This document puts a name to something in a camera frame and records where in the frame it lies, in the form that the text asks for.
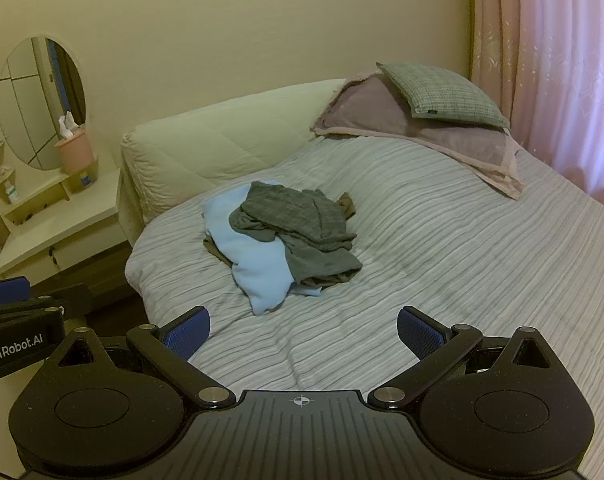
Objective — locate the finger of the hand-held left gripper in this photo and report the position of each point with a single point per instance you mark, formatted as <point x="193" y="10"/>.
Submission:
<point x="4" y="290"/>
<point x="66" y="300"/>

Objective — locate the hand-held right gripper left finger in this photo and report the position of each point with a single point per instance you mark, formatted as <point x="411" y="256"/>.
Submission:
<point x="189" y="332"/>

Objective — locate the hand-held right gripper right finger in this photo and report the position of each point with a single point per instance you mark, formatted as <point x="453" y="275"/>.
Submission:
<point x="419" y="332"/>

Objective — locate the grey plaid shorts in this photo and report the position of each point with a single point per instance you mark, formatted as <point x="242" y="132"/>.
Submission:
<point x="292" y="215"/>

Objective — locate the white vanity dresser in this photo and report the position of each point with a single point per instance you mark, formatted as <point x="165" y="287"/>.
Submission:
<point x="56" y="230"/>

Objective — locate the light blue garment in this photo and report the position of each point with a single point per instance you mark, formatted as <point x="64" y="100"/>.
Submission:
<point x="259" y="270"/>

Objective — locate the small white bottle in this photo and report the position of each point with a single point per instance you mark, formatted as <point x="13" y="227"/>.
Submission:
<point x="11" y="194"/>

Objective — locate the striped white bed cover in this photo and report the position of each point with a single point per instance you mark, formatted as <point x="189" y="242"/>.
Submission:
<point x="432" y="235"/>

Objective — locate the brown garment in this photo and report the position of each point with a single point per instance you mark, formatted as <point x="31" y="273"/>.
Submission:
<point x="347" y="205"/>

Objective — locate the pink tissue holder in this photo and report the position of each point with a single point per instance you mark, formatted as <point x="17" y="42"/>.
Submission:
<point x="75" y="152"/>

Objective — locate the white tissue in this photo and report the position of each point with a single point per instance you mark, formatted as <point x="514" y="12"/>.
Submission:
<point x="66" y="125"/>

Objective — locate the cream padded headboard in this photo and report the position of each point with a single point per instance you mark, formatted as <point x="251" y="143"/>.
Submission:
<point x="206" y="145"/>

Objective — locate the oval mirror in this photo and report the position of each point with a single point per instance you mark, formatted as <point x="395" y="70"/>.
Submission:
<point x="31" y="100"/>

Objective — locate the purple pillow with pink border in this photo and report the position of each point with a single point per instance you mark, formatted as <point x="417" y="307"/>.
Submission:
<point x="367" y="110"/>

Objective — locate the green plaid pillow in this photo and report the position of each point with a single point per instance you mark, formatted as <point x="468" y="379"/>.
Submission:
<point x="442" y="92"/>

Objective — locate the pink curtain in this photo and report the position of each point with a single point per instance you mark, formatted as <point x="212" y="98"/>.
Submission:
<point x="557" y="60"/>

